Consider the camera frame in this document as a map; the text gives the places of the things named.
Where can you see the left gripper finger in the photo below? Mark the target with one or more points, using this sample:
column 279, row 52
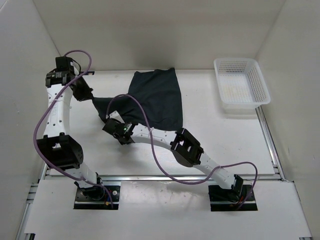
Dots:
column 84, row 97
column 92, row 93

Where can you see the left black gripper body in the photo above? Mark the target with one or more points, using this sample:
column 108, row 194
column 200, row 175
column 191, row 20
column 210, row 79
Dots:
column 80, row 84

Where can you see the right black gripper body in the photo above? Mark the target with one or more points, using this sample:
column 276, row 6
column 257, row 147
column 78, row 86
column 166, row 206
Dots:
column 122, row 142

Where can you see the dark navy sport shorts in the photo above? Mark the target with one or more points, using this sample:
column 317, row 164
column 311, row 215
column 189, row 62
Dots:
column 159, row 94

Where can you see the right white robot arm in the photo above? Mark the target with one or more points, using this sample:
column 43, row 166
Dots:
column 185, row 148

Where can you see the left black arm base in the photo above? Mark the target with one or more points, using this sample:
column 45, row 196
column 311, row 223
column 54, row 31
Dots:
column 97, row 198

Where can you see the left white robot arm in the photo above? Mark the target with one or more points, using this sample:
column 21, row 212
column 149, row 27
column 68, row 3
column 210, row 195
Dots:
column 78, row 170

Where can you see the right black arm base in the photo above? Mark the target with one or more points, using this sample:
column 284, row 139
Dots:
column 223, row 200

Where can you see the small dark label sticker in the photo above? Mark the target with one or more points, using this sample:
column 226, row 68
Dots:
column 89, row 73

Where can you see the white perforated plastic basket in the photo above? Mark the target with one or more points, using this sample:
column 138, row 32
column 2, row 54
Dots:
column 241, row 84

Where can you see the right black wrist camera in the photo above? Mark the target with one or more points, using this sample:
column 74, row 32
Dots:
column 114, row 115

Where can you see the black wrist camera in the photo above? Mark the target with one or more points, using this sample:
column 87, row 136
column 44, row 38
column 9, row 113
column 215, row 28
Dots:
column 65, row 63
column 114, row 115

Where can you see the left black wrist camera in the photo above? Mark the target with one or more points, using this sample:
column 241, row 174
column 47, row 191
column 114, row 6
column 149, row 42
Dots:
column 65, row 63

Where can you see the left aluminium frame rail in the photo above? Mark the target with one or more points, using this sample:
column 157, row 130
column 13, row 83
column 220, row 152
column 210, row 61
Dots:
column 51, row 134

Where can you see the front aluminium rail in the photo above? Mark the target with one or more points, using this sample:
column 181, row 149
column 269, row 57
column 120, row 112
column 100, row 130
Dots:
column 162, row 178

